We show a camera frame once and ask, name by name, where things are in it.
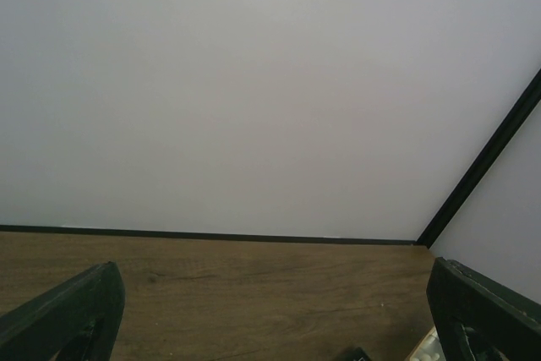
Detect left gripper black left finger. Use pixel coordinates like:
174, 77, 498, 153
1, 262, 125, 360

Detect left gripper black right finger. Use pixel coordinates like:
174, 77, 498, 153
426, 257, 540, 360

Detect black white chess board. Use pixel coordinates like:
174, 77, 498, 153
333, 347, 371, 361

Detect orange metal tin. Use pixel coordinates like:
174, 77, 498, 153
406, 326, 445, 361

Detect black frame back rail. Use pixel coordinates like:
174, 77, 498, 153
1, 225, 418, 246

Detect black frame post right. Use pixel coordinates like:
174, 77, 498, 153
416, 71, 540, 248

